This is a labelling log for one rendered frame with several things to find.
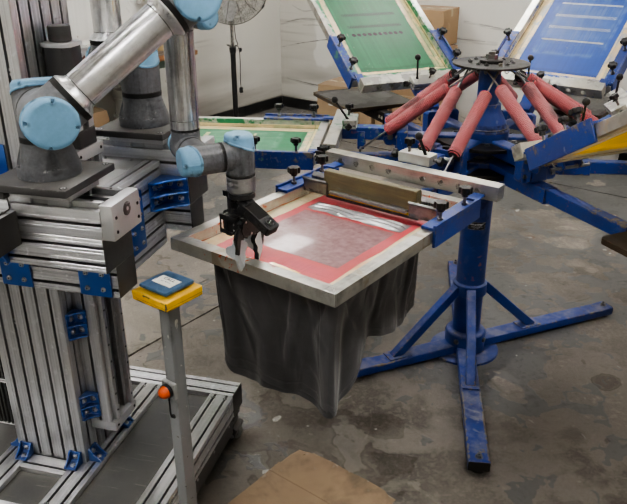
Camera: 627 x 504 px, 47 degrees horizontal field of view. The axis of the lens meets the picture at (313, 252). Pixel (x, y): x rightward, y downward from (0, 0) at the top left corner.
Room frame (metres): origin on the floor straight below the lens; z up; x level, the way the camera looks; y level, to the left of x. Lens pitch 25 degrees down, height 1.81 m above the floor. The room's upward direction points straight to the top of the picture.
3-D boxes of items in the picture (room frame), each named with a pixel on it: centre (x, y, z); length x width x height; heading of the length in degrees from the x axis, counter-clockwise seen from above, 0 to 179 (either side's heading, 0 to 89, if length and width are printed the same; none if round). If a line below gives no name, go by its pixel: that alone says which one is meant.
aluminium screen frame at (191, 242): (2.04, -0.06, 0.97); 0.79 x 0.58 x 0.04; 143
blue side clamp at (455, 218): (2.06, -0.43, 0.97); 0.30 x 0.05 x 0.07; 143
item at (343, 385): (1.87, -0.19, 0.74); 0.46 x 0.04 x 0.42; 143
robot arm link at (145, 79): (2.16, 0.51, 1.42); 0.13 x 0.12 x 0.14; 48
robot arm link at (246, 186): (1.75, 0.18, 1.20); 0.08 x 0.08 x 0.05
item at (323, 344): (1.81, 0.12, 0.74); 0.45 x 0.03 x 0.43; 53
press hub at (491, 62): (2.88, -0.70, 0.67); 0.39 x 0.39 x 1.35
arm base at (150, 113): (2.16, 0.51, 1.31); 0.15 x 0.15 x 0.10
